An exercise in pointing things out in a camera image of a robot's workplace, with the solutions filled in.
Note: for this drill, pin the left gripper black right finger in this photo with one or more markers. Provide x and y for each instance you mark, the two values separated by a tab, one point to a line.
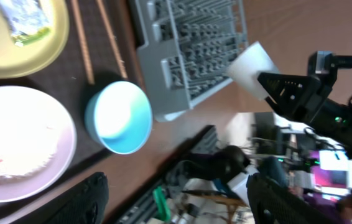
270	203

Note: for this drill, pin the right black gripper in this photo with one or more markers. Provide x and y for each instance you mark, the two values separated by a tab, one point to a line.
295	97

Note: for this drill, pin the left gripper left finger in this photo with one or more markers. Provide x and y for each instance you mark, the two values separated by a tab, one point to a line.
84	203

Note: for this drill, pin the small white cup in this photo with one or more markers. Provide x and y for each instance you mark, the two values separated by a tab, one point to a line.
245	69

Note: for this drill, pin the white bowl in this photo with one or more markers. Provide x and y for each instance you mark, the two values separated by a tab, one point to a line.
37	142

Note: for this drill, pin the light blue bowl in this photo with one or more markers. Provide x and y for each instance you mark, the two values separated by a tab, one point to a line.
119	117

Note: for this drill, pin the yellow plate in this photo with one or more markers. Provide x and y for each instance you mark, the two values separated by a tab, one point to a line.
21	61

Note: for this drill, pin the green yellow snack wrapper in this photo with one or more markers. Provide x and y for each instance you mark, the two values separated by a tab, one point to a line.
26	19

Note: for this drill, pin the wooden chopstick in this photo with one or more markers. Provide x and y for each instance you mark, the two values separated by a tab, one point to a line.
112	39
83	42

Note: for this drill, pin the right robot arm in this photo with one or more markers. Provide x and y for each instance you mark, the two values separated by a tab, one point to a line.
334	121

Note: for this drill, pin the grey dishwasher rack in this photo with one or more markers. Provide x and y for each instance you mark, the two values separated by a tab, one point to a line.
184	48

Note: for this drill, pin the dark brown serving tray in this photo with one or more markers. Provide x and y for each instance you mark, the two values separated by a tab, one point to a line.
65	80

